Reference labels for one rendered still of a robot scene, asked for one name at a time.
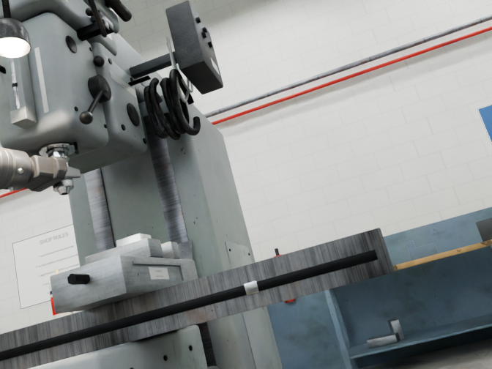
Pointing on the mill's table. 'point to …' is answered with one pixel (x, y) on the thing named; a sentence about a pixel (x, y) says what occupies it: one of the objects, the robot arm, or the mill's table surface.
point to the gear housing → (69, 11)
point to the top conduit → (118, 9)
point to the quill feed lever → (104, 93)
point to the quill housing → (55, 91)
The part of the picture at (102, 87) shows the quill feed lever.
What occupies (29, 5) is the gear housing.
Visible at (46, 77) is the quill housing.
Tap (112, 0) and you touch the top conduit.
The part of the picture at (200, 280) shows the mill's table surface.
